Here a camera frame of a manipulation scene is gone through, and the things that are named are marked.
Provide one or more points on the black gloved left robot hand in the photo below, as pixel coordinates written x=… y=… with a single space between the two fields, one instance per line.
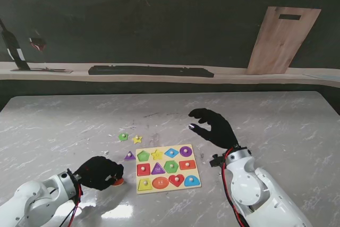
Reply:
x=95 y=172

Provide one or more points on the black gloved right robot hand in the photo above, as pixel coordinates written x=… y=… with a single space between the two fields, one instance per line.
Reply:
x=220 y=131

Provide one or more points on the orange oval puzzle piece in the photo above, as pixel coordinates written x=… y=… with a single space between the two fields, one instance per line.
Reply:
x=118 y=182

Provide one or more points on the purple circle puzzle piece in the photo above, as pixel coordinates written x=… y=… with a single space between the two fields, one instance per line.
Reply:
x=186 y=151

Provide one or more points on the green pentagon puzzle piece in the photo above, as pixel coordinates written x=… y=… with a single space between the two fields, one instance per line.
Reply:
x=123 y=137

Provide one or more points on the orange rectangle puzzle piece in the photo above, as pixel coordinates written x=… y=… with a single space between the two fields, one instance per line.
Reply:
x=187 y=164

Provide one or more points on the red square puzzle piece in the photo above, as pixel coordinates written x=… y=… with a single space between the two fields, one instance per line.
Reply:
x=143 y=169

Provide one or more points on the yellow trapezoid puzzle piece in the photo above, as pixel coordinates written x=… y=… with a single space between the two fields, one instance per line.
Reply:
x=144 y=184

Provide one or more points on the blue diamond puzzle piece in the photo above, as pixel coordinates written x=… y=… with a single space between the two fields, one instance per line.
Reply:
x=171 y=152

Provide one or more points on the blue semicircle puzzle piece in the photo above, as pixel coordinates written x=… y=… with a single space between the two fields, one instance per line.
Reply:
x=192 y=181

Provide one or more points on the green hexagon puzzle piece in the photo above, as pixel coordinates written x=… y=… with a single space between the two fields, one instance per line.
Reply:
x=171 y=166

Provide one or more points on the wooden shape puzzle board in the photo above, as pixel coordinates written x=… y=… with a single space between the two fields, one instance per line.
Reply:
x=158 y=169

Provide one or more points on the red heart puzzle piece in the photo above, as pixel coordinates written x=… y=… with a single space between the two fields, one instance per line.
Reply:
x=176 y=180

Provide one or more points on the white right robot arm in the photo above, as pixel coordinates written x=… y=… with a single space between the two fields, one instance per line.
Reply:
x=255 y=189

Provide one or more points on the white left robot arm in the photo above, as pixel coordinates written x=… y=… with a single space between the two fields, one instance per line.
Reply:
x=34 y=200

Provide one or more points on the purple triangle puzzle piece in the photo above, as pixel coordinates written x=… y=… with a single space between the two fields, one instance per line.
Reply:
x=129 y=156

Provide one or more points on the yellow star puzzle piece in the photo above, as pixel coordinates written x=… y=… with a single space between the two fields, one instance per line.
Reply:
x=137 y=139

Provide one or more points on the wooden cutting board with slot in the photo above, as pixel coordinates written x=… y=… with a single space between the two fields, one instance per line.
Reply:
x=281 y=41

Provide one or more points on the light wooden shelf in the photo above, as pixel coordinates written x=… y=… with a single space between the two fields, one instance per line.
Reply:
x=239 y=78

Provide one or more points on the black keyboard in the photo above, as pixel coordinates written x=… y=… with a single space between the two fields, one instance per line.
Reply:
x=148 y=71

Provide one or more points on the flat thin tray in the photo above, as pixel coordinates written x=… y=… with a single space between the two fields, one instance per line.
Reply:
x=45 y=70

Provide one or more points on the pale blue flat sheet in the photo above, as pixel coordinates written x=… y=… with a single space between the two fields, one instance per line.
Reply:
x=322 y=77

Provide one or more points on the red and black object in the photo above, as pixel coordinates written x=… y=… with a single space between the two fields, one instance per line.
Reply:
x=37 y=44

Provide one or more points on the black bottle-shaped stand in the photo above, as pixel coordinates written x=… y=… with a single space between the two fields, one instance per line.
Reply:
x=14 y=49

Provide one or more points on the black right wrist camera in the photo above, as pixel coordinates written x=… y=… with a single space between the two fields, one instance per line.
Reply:
x=217 y=161

